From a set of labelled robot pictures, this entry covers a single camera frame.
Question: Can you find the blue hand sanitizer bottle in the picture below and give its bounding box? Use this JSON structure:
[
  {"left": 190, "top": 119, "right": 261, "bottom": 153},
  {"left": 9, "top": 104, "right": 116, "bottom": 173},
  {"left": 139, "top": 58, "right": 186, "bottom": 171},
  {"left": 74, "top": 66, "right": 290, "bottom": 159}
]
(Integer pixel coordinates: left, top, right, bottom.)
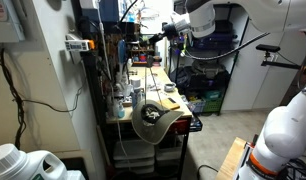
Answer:
[{"left": 114, "top": 99, "right": 126, "bottom": 119}]

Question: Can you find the olive brimmed sun hat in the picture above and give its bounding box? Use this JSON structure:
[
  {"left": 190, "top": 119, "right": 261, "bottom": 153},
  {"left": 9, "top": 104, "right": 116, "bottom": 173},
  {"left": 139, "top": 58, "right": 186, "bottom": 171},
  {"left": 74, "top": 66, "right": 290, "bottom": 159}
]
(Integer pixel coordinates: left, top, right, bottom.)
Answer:
[{"left": 131, "top": 39, "right": 185, "bottom": 146}]

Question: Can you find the white plastic basket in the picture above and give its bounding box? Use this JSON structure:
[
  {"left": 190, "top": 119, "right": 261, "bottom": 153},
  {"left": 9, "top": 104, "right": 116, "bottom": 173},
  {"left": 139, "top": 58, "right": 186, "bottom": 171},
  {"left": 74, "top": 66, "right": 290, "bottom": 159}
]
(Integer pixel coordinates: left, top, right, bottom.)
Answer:
[{"left": 188, "top": 99, "right": 206, "bottom": 114}]

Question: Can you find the black side tray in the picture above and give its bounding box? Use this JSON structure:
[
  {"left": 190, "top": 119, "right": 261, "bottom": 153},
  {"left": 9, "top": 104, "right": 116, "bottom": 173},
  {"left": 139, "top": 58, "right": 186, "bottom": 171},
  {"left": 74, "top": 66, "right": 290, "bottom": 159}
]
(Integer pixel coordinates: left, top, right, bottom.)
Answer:
[{"left": 189, "top": 114, "right": 204, "bottom": 133}]

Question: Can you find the flat white storage bin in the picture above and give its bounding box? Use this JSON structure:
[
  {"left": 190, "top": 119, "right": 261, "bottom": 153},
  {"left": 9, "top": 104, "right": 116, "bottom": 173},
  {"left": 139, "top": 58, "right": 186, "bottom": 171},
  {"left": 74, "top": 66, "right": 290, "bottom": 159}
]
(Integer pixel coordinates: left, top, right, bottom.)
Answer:
[{"left": 114, "top": 157, "right": 157, "bottom": 170}]

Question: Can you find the blue box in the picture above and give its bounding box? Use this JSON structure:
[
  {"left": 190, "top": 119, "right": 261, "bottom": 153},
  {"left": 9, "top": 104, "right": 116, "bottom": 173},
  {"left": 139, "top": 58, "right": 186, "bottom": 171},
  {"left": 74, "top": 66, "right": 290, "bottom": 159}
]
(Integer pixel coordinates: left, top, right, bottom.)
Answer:
[{"left": 99, "top": 0, "right": 121, "bottom": 23}]

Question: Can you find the black metal shelf rack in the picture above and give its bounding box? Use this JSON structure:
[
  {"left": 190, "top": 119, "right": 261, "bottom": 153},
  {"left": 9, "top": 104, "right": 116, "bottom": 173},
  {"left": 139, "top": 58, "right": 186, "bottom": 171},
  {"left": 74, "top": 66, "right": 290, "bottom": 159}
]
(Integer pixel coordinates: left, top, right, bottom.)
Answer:
[{"left": 167, "top": 0, "right": 251, "bottom": 116}]

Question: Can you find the teal plastic box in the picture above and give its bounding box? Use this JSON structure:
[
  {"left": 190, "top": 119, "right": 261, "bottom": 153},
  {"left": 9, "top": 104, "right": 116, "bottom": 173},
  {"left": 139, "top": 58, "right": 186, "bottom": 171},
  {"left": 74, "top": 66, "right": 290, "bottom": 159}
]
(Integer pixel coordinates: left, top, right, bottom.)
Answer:
[{"left": 203, "top": 89, "right": 222, "bottom": 100}]

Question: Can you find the red drawer front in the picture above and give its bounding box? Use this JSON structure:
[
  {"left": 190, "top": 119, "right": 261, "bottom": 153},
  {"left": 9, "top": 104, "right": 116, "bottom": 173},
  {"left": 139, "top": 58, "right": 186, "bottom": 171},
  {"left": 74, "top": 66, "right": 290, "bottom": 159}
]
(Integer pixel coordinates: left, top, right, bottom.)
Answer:
[{"left": 172, "top": 119, "right": 190, "bottom": 135}]

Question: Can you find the small white storage bin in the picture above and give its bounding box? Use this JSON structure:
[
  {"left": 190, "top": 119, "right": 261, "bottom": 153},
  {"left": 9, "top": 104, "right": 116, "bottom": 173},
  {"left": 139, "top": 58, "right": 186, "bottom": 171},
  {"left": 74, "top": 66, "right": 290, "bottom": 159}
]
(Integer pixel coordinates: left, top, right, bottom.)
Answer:
[{"left": 155, "top": 145, "right": 183, "bottom": 163}]

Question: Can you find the black bag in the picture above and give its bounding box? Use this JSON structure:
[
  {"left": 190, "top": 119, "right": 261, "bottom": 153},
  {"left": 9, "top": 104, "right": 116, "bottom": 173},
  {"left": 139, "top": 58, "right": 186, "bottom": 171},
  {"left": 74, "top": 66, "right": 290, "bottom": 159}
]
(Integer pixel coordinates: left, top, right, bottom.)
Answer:
[{"left": 175, "top": 64, "right": 231, "bottom": 98}]

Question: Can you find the small white plastic container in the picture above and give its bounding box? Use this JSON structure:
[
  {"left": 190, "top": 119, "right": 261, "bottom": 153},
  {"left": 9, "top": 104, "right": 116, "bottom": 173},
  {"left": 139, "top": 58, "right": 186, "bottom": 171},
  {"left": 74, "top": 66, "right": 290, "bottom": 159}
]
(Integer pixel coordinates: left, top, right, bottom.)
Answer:
[{"left": 66, "top": 170, "right": 86, "bottom": 180}]

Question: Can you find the black wall cable bundle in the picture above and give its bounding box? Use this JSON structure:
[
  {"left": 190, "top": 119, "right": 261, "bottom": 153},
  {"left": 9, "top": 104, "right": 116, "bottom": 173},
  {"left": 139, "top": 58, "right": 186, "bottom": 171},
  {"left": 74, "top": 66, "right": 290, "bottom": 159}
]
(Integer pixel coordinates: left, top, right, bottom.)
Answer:
[{"left": 0, "top": 46, "right": 88, "bottom": 150}]

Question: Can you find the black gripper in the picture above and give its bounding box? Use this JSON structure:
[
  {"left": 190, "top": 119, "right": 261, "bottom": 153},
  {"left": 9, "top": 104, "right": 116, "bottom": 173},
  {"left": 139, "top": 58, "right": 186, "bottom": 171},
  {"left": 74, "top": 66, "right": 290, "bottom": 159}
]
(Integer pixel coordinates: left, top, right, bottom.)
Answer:
[{"left": 147, "top": 22, "right": 181, "bottom": 44}]

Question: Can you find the small dark desk organizer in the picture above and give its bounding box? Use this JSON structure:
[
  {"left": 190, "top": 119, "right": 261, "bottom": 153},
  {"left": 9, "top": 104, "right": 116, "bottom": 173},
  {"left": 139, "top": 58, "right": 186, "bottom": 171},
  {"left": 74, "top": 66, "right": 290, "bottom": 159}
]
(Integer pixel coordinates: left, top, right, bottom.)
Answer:
[{"left": 127, "top": 33, "right": 158, "bottom": 67}]

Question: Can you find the light wooden robot table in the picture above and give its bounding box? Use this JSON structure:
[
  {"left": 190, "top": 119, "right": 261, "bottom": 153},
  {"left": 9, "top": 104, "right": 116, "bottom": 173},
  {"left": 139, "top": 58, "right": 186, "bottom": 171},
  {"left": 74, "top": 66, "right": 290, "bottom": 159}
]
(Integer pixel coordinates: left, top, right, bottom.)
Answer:
[{"left": 214, "top": 136, "right": 248, "bottom": 180}]

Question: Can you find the yellow notebook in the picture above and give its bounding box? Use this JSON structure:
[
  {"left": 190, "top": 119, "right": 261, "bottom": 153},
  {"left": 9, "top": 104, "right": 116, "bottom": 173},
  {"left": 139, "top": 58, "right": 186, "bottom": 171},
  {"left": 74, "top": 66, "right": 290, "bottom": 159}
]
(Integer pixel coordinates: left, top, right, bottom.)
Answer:
[{"left": 159, "top": 97, "right": 182, "bottom": 111}]

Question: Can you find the grey electrical panel box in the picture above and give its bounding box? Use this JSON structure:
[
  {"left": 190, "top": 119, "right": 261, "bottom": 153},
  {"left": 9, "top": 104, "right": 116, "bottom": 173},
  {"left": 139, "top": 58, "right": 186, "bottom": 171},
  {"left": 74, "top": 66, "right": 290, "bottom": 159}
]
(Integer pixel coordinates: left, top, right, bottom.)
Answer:
[{"left": 0, "top": 0, "right": 26, "bottom": 44}]

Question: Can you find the white wall device orange end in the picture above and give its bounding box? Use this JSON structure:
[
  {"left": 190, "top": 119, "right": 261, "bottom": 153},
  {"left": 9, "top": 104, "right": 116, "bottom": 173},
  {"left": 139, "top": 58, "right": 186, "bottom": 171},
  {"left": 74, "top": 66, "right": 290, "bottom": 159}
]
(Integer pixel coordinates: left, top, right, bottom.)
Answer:
[{"left": 64, "top": 34, "right": 96, "bottom": 53}]

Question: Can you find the black robot hose cable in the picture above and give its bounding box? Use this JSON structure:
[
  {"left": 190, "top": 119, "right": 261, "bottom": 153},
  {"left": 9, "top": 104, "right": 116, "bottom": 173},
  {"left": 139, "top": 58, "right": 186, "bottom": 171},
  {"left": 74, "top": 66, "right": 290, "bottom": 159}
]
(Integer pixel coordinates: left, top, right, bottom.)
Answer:
[{"left": 184, "top": 31, "right": 271, "bottom": 62}]

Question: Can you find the large white storage bin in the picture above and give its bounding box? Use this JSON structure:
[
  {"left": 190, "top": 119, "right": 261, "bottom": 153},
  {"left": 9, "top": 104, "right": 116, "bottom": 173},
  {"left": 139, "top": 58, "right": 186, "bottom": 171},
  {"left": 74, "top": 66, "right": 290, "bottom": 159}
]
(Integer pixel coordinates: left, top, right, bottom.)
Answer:
[{"left": 113, "top": 139, "right": 156, "bottom": 161}]

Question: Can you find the green plastic basket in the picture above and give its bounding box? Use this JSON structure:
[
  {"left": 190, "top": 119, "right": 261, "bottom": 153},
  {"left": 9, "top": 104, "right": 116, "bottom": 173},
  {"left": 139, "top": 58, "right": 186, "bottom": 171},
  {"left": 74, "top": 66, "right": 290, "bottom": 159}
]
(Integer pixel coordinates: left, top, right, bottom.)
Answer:
[{"left": 202, "top": 97, "right": 224, "bottom": 114}]

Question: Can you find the grey tape roll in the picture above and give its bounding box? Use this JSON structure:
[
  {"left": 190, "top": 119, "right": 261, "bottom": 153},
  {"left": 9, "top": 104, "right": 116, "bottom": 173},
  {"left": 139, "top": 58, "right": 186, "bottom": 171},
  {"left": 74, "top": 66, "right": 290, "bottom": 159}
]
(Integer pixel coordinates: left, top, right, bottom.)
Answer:
[{"left": 163, "top": 82, "right": 177, "bottom": 93}]

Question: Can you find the black floor cable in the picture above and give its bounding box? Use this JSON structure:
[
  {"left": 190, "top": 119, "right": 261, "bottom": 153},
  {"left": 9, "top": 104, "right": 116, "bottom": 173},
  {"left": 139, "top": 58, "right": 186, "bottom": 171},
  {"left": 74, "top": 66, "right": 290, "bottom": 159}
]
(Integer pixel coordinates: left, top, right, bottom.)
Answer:
[{"left": 196, "top": 164, "right": 220, "bottom": 180}]

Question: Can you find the wooden top black workbench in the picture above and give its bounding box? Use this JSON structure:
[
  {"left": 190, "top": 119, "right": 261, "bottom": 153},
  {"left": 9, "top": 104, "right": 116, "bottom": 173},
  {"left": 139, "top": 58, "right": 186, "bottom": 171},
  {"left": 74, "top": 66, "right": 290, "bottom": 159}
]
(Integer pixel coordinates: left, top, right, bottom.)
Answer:
[{"left": 104, "top": 64, "right": 194, "bottom": 180}]

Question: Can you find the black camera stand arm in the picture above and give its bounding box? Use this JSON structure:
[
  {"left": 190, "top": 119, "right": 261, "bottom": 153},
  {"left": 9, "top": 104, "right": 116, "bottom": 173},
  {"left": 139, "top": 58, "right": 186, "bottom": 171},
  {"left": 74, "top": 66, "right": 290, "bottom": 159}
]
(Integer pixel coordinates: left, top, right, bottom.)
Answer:
[{"left": 255, "top": 43, "right": 306, "bottom": 78}]

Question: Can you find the white detergent jug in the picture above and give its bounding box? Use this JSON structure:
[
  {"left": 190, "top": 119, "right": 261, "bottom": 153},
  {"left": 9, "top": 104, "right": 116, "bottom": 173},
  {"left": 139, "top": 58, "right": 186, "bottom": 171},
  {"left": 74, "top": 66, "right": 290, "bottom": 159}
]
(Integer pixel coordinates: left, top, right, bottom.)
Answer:
[{"left": 0, "top": 143, "right": 69, "bottom": 180}]

